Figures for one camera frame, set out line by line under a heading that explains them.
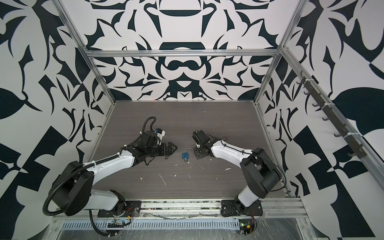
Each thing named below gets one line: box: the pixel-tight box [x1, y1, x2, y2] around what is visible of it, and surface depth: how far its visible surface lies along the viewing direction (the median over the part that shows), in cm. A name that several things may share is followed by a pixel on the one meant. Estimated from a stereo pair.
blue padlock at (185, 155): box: [182, 147, 192, 160], surface depth 93 cm
